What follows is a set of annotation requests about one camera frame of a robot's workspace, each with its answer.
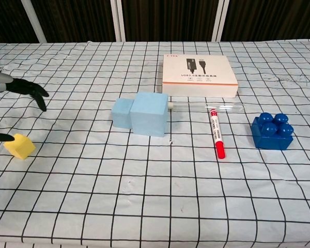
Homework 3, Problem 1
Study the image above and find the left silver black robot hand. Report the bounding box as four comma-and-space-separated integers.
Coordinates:
0, 72, 50, 142

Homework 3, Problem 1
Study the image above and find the small yellow foam cube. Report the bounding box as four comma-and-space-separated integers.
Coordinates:
3, 133, 36, 161

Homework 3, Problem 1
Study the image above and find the medium light blue foam cube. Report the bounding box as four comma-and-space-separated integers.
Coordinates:
111, 98, 134, 129

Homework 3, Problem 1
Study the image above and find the large light blue foam cube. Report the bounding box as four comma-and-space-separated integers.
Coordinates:
129, 91, 169, 137

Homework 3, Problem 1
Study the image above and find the clear test tube white cap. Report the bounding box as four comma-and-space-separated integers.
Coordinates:
167, 101, 246, 114

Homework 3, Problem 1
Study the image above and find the white black checkered tablecloth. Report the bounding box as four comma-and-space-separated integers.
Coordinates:
0, 38, 310, 248

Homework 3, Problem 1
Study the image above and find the red white marker pen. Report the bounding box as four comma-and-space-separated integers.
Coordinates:
208, 108, 227, 160

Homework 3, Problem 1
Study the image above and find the blue toy building brick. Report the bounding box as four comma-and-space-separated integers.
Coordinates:
250, 112, 294, 150

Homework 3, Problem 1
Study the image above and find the white metal frame post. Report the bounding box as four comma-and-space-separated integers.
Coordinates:
110, 0, 126, 42
211, 0, 230, 41
22, 0, 48, 44

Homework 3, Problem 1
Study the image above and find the white USB cable box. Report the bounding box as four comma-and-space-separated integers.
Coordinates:
162, 54, 239, 98

